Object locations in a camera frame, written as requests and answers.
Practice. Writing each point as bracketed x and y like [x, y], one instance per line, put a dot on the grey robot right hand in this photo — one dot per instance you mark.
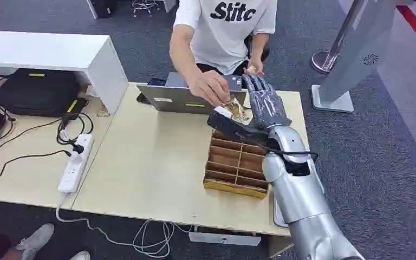
[265, 104]

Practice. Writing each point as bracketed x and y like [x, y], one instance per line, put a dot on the person's left hand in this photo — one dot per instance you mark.
[255, 66]

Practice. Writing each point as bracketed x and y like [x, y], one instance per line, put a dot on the white sneaker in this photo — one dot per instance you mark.
[81, 256]

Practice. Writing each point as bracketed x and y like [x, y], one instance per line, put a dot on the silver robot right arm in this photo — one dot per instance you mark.
[301, 193]

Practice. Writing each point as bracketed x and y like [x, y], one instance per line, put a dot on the white power strip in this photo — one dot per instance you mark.
[73, 168]

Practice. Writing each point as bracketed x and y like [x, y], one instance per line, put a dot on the chrome stanchion post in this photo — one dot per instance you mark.
[328, 57]

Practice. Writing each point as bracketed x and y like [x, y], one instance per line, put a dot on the wooden divided card box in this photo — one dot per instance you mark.
[229, 168]

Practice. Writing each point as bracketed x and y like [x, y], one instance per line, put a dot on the person's right hand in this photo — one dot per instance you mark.
[208, 86]

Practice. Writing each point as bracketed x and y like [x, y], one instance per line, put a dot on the person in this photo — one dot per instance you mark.
[226, 36]

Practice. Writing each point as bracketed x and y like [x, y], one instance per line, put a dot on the black bag with yellow tags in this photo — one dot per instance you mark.
[39, 91]

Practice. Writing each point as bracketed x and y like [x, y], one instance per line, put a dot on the grey sneaker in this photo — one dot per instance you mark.
[35, 238]

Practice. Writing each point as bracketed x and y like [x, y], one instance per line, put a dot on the chrome chair base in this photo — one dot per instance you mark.
[145, 5]

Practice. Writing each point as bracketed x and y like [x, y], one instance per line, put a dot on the black floor box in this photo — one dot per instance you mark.
[102, 8]

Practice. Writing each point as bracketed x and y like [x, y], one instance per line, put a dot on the patterned printed card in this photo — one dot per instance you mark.
[236, 107]

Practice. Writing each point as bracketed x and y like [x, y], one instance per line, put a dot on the white shelf cabinet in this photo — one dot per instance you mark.
[68, 50]

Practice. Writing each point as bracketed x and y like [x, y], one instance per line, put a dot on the grey laptop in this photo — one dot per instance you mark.
[179, 98]

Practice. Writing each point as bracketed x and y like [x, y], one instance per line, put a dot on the grey standing display panel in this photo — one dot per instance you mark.
[358, 46]

